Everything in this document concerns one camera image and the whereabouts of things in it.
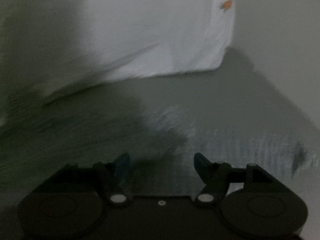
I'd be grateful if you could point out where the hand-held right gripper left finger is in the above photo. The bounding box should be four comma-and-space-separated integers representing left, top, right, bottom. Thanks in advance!
32, 153, 132, 207

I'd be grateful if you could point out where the checked shirt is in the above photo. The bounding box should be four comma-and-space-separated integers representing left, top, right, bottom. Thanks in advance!
0, 90, 316, 197

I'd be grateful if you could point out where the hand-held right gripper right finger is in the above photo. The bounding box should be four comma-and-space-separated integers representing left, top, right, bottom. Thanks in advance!
194, 153, 287, 207

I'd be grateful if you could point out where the white carrot print sheet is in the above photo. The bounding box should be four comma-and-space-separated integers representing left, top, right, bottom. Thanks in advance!
0, 0, 237, 105

